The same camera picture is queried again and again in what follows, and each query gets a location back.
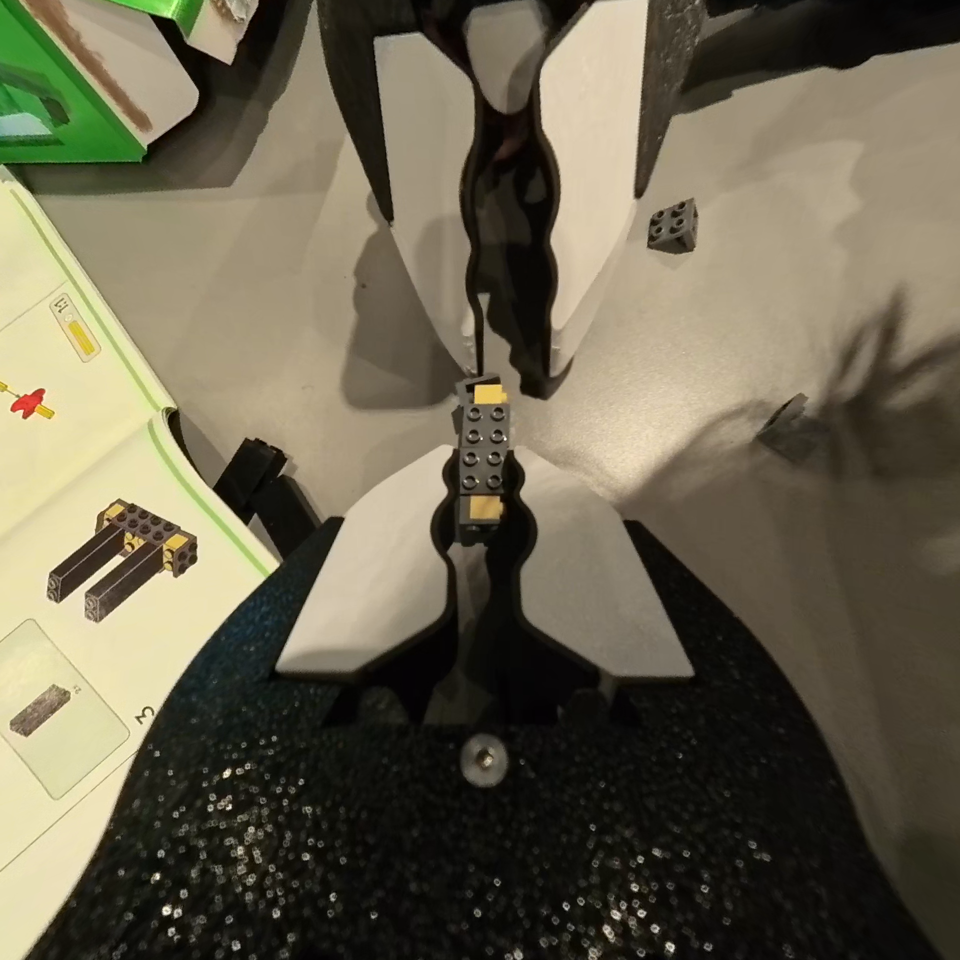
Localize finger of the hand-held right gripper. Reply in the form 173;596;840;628
372;33;490;378
534;0;651;395

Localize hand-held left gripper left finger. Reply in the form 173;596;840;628
275;442;461;682

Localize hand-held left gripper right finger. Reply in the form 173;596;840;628
510;450;696;682

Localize grey and yellow brick assembly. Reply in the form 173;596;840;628
451;372;520;546

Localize person's right forearm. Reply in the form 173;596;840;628
686;0;960;85

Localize dark grey square brick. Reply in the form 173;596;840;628
646;198;703;254

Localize black long bricks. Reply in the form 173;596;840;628
213;438;325;561

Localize dark grey slope brick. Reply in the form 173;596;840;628
754;393;835;463

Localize pale green instruction booklet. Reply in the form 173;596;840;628
0;165;280;880

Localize green toy box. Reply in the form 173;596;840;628
0;0;303;166

